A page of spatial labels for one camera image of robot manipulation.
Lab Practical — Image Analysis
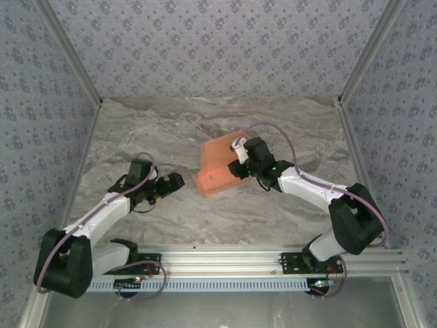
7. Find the salmon pink paper box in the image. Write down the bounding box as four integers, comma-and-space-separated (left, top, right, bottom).
191, 128, 255, 198

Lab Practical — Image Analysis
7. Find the black controller board with LEDs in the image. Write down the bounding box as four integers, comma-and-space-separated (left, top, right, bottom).
308, 278, 335, 295
114, 275, 143, 292

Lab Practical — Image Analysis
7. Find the grey metal sheet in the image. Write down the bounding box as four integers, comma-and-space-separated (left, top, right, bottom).
40, 290, 404, 328

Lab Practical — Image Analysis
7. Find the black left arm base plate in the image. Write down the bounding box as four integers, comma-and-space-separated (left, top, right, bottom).
102, 252, 163, 276

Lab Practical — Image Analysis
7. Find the thin aluminium side rail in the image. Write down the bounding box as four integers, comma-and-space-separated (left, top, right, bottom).
61, 100, 103, 226

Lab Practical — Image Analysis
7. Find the wide aluminium frame rail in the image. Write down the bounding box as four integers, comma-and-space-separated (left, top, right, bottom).
90, 250, 410, 277

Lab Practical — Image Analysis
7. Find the light blue slotted cable duct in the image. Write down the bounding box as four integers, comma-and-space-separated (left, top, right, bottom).
87, 278, 317, 293

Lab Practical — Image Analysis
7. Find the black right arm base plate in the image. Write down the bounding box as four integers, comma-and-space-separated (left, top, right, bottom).
280, 251, 344, 275

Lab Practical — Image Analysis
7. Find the aluminium frame post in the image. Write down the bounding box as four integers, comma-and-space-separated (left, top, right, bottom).
337, 0, 408, 107
33, 0, 104, 107

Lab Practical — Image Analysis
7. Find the aluminium lower frame rail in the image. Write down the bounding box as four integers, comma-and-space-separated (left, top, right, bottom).
391, 275, 421, 328
20, 290, 52, 328

